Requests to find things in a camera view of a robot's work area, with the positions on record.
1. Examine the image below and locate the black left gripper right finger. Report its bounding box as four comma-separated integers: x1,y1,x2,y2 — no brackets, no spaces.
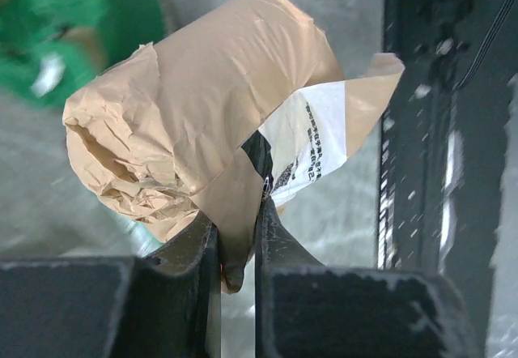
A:
254,199,480,357

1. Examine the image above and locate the green wrapped roll brown band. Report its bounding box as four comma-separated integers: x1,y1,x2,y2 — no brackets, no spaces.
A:
1,0,167,107

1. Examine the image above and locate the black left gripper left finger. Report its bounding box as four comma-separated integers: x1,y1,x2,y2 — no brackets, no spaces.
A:
1,215,221,357

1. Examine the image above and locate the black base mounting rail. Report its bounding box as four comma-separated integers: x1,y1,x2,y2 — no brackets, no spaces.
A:
377,0,517,355

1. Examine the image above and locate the brown roll white label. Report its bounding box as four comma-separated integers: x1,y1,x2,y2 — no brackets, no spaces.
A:
62,0,405,293

